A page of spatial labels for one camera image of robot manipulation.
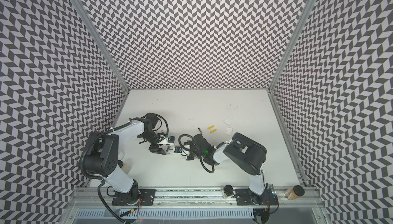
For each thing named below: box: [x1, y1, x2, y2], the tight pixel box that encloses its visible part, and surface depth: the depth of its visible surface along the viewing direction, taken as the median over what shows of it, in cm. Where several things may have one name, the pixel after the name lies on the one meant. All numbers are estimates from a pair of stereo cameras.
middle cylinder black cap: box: [223, 184, 234, 200], surface depth 70 cm
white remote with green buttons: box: [165, 144, 186, 155], surface depth 74 cm
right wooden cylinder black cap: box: [284, 185, 305, 201], surface depth 70 cm
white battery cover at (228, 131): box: [225, 126, 233, 136], surface depth 98 cm
